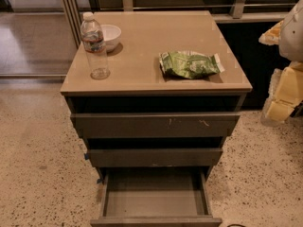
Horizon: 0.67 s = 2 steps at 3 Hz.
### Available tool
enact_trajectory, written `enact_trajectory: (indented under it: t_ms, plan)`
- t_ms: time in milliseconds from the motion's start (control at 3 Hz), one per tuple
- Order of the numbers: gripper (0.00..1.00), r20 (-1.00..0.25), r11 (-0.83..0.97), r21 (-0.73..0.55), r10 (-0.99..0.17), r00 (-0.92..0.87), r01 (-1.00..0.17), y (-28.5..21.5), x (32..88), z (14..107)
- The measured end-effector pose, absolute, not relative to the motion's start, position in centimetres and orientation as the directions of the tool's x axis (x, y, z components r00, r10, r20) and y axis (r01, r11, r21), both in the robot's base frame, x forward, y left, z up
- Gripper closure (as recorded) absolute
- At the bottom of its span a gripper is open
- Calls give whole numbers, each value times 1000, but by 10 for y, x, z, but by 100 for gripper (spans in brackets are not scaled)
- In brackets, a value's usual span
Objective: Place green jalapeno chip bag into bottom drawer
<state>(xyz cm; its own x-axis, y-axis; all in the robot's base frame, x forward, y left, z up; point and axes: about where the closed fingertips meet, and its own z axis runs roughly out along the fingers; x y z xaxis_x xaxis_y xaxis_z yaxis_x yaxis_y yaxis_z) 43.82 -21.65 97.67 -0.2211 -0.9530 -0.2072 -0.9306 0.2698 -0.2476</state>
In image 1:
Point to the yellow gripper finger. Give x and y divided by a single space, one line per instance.
285 93
271 36

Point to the green jalapeno chip bag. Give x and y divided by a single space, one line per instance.
190 64

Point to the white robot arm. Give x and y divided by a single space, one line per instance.
291 38

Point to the grey middle drawer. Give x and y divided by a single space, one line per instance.
155 157

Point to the grey top drawer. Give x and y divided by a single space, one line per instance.
154 125

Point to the grey open bottom drawer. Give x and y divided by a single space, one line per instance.
155 197

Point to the white bowl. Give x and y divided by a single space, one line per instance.
111 36

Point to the clear plastic water bottle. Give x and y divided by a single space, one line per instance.
94 46

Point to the metal shelf frame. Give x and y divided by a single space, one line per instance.
236 18

